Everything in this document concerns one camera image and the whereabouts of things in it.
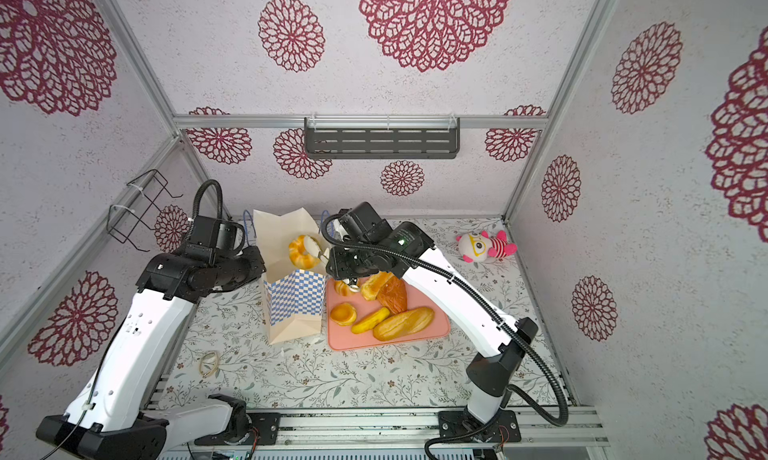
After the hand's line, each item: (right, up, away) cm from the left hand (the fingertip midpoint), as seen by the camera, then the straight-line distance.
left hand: (263, 270), depth 72 cm
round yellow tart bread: (+17, -15, +17) cm, 28 cm away
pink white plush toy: (+60, +5, +29) cm, 67 cm away
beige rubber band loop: (-18, -28, +12) cm, 35 cm away
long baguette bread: (+35, -17, +15) cm, 42 cm away
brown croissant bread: (+32, -9, +20) cm, 39 cm away
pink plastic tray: (+20, -17, +16) cm, 31 cm away
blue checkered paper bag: (+6, -7, +6) cm, 11 cm away
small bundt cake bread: (+16, -8, +23) cm, 29 cm away
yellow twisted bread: (+25, -16, +16) cm, 34 cm away
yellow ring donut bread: (+7, +3, +6) cm, 10 cm away
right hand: (+17, +2, -5) cm, 18 cm away
